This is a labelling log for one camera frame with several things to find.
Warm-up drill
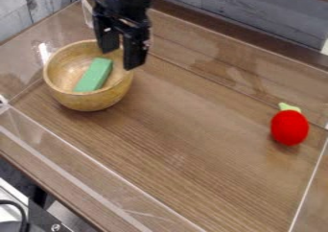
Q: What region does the clear acrylic corner bracket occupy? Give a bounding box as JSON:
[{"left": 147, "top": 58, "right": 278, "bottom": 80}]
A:
[{"left": 80, "top": 0, "right": 93, "bottom": 29}]

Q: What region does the clear acrylic tray wall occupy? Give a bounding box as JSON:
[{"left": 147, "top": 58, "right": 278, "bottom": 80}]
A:
[{"left": 0, "top": 0, "right": 328, "bottom": 232}]

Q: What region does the wooden bowl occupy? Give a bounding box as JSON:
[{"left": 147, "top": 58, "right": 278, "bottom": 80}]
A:
[{"left": 44, "top": 39, "right": 133, "bottom": 111}]

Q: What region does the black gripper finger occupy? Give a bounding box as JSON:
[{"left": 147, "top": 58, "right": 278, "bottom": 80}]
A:
[
  {"left": 92, "top": 14, "right": 119, "bottom": 54},
  {"left": 123, "top": 27, "right": 150, "bottom": 71}
]

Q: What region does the black cable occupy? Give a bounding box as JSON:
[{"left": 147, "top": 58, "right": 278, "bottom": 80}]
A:
[{"left": 0, "top": 199, "right": 29, "bottom": 232}]

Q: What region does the green rectangular block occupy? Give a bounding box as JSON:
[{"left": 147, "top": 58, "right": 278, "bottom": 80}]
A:
[{"left": 73, "top": 58, "right": 112, "bottom": 92}]

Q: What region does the black metal bracket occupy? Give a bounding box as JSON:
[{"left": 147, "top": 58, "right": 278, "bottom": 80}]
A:
[{"left": 26, "top": 199, "right": 73, "bottom": 232}]

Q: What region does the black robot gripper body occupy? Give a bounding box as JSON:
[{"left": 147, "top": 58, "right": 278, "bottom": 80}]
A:
[{"left": 92, "top": 0, "right": 151, "bottom": 35}]

